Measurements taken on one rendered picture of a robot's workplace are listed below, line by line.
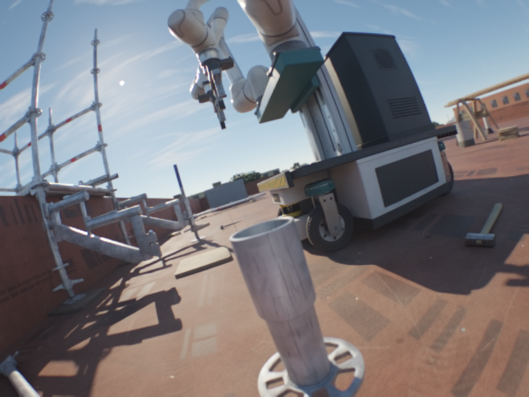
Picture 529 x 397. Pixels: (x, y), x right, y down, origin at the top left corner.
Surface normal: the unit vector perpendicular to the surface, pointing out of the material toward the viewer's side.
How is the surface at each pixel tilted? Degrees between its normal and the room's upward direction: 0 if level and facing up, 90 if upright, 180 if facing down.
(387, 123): 90
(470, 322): 0
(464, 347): 0
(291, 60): 90
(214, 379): 0
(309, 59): 90
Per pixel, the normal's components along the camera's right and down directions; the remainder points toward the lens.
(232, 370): -0.30, -0.95
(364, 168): 0.15, 0.01
